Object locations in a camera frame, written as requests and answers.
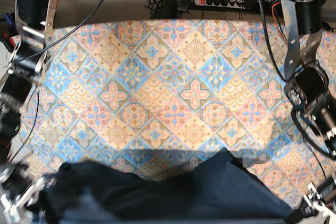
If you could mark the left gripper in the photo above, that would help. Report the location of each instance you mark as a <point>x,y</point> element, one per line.
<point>325,194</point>

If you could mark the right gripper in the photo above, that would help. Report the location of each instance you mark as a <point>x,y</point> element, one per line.
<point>15,179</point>

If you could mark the dark navy t-shirt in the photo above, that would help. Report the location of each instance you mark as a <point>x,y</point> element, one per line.
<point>219,190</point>

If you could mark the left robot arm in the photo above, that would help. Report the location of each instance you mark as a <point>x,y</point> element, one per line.
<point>306,83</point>

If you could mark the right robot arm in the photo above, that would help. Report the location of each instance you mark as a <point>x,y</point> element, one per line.
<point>27,68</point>

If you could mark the upper left table clamp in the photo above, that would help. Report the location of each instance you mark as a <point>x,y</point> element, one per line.
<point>8,30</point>

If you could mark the colourful patterned tablecloth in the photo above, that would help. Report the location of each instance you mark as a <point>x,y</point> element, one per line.
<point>159,97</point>

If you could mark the white power strip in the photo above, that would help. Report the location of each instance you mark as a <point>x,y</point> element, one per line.
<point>237,4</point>

